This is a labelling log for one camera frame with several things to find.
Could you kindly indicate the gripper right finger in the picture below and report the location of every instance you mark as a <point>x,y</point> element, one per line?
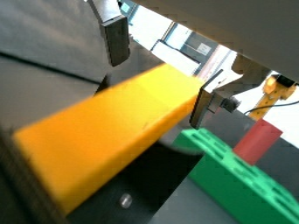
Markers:
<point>252,74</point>

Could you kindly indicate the yellow rectangular block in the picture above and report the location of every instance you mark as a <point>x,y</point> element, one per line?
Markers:
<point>79,147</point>

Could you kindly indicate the red cylinder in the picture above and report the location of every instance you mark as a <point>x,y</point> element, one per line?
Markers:
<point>256,141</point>

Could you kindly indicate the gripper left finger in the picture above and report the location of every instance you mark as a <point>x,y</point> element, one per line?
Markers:
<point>113,29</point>

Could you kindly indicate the green shape sorting board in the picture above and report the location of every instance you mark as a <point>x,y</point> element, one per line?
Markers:
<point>248,194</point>

